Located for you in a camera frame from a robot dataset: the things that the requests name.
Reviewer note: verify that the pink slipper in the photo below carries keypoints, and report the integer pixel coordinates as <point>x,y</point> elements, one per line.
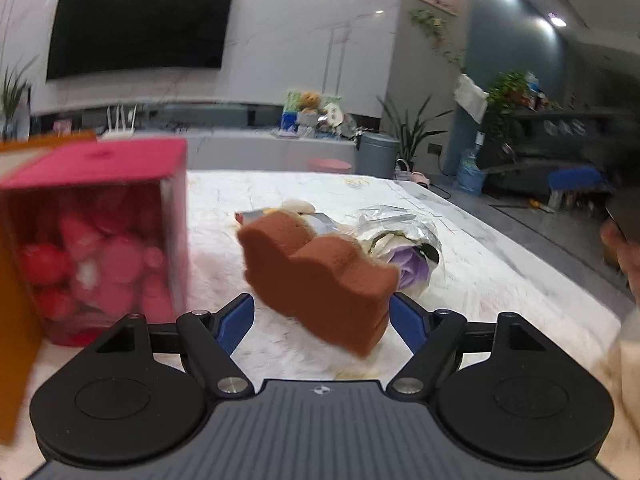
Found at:
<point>420,179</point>

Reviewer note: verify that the leafy green shelf plant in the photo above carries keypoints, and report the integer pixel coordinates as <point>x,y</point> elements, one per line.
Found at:
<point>507,97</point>

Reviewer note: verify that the small pink box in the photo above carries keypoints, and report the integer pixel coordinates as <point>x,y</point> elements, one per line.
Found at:
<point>61,127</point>

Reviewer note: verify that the grey pedal bin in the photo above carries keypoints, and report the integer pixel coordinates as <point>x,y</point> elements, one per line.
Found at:
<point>378,155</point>

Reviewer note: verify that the blue plastic stool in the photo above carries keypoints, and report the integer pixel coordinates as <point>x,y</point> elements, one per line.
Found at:
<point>575,180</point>

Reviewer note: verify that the white router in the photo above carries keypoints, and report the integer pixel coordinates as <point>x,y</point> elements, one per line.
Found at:
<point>119,130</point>

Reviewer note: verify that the brown teddy bear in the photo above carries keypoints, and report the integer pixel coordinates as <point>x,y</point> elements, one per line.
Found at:
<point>310,101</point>

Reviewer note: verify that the pink box with clear window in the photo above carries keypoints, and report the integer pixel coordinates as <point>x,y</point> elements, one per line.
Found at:
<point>100,240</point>

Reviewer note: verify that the grey television console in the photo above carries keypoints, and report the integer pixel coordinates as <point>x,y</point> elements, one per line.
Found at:
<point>250,150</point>

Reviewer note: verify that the black wall television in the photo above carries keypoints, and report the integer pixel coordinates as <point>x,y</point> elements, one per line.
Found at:
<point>140,22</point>

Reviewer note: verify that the hanging green vine plant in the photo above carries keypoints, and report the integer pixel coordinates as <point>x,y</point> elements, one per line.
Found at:
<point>435,25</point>

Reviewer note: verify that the green plant in glass vase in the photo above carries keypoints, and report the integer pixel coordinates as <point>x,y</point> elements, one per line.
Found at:
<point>12,92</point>

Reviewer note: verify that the person's right hand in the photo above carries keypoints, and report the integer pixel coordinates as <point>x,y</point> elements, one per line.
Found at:
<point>622,265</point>

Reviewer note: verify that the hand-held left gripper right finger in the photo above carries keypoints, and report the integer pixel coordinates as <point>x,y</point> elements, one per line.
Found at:
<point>409,324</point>

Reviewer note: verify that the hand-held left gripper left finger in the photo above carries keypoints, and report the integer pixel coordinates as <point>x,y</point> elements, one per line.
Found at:
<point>234,321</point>

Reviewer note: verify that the green potted floor plant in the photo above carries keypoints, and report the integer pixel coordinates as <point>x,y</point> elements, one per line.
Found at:
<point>412,135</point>

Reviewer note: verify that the person's right forearm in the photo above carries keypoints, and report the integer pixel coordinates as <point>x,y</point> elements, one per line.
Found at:
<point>622,385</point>

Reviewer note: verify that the purple flower in clear wrap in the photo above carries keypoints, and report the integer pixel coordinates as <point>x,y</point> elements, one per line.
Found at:
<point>412,260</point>

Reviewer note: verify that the large blue water bottle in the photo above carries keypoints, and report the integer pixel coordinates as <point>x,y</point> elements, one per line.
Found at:
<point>471,172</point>

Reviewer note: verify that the orange cardboard box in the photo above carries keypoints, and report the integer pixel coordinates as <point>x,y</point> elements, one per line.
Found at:
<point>15,320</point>

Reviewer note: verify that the brown plush toy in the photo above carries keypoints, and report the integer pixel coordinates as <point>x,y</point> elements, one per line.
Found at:
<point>320,285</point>

